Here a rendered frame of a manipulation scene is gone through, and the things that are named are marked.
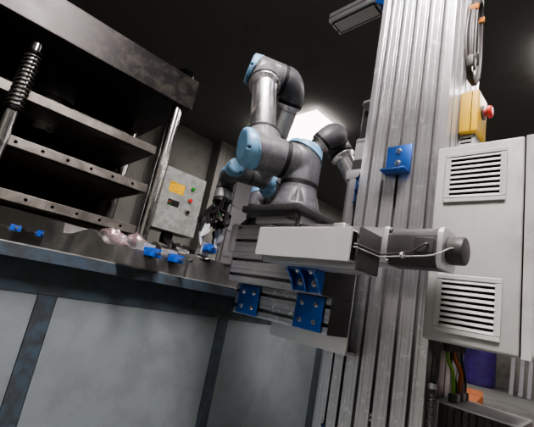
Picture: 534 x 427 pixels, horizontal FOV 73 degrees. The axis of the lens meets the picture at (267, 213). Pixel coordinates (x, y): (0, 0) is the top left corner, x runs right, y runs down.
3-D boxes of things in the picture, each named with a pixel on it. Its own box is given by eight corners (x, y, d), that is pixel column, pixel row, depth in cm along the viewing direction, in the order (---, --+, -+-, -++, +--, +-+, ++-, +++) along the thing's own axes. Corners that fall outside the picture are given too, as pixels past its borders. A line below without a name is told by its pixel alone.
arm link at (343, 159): (371, 235, 150) (317, 133, 170) (371, 241, 164) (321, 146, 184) (398, 222, 148) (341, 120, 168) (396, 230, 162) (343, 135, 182)
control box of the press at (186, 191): (152, 415, 211) (209, 180, 244) (101, 419, 192) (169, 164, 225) (137, 402, 227) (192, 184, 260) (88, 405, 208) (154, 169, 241)
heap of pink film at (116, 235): (158, 255, 135) (163, 235, 137) (119, 245, 121) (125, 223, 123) (114, 249, 149) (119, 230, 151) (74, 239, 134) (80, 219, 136)
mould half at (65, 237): (182, 276, 131) (190, 246, 133) (125, 264, 109) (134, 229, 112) (98, 261, 157) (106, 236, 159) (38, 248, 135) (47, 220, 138)
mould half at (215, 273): (238, 288, 152) (244, 257, 155) (185, 277, 135) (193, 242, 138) (180, 277, 189) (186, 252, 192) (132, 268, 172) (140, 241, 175)
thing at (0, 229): (52, 256, 177) (63, 221, 180) (-14, 242, 159) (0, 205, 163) (33, 252, 214) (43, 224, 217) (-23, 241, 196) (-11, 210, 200)
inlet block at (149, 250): (172, 264, 114) (176, 248, 116) (160, 262, 110) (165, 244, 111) (144, 260, 121) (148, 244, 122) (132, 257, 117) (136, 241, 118)
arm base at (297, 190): (328, 221, 109) (333, 191, 111) (297, 206, 99) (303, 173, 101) (291, 222, 119) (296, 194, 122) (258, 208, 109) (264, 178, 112)
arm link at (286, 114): (310, 75, 143) (269, 187, 159) (286, 65, 140) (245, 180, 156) (319, 77, 133) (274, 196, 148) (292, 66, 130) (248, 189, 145)
